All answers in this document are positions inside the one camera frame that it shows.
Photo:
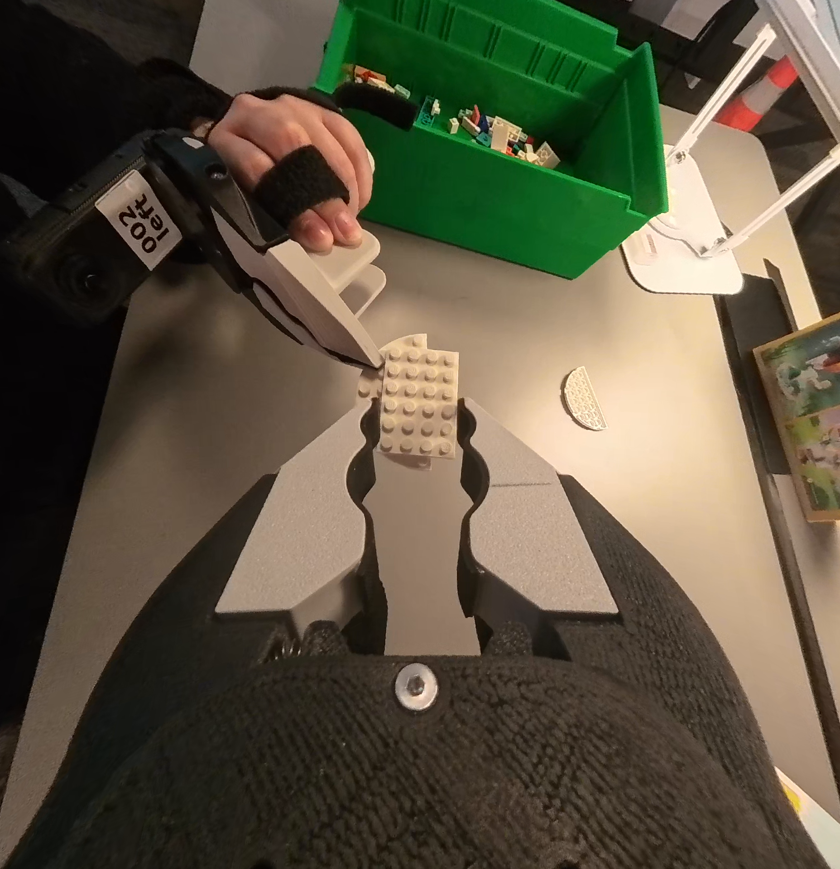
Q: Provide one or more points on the person's left forearm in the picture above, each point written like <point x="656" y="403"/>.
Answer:
<point x="87" y="74"/>

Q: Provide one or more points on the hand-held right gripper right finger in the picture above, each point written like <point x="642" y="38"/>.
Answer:
<point x="535" y="543"/>

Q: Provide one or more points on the cream rectangular lego plate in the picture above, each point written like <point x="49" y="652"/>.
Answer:
<point x="420" y="407"/>

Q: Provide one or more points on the white yellow paper sheet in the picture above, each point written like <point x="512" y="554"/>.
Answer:
<point x="790" y="794"/>

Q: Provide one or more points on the person's left hand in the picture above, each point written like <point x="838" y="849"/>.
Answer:
<point x="291" y="125"/>

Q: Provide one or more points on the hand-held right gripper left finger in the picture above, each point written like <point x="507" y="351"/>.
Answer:
<point x="297" y="536"/>

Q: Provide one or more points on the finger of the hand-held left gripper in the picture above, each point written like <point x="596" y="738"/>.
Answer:
<point x="318" y="292"/>
<point x="284" y="316"/>

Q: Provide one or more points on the wooden book stand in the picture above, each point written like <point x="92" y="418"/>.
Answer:
<point x="691" y="258"/>

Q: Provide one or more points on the colourful lego box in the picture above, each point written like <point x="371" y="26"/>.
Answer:
<point x="810" y="421"/>

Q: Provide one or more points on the orange traffic cone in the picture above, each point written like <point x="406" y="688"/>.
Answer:
<point x="766" y="95"/>

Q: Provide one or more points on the cream half-round lego plate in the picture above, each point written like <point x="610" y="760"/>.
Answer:
<point x="403" y="344"/>
<point x="586" y="400"/>

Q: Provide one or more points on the pile of loose lego pieces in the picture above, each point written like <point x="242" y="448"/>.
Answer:
<point x="488" y="129"/>

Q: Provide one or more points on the green plastic bin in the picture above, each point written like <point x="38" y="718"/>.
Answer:
<point x="501" y="197"/>

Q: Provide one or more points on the person's black clothing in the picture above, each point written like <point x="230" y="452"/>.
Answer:
<point x="26" y="475"/>

